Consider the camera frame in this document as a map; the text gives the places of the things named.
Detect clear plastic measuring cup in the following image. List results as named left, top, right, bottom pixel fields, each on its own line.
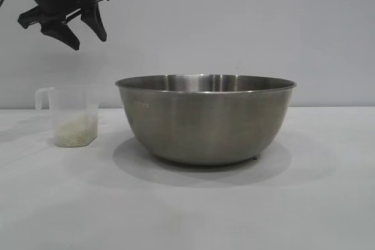
left=34, top=85, right=99, bottom=148

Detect stainless steel mixing bowl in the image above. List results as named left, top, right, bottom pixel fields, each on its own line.
left=114, top=73, right=297, bottom=166

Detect white rice grains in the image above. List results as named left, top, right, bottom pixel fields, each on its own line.
left=54, top=114, right=98, bottom=148

